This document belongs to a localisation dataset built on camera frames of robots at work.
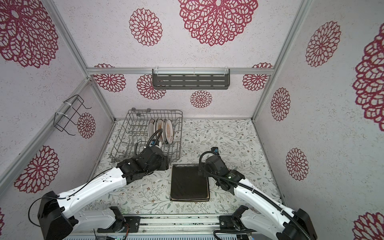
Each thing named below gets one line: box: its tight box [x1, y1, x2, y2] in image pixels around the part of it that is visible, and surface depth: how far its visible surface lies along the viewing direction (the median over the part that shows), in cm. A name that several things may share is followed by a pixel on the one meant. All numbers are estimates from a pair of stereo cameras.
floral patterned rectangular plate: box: [170, 193, 210, 202], surface depth 79 cm
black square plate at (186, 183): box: [170, 164, 209, 199], surface depth 85 cm
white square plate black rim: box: [169, 188, 210, 202], surface depth 79 cm
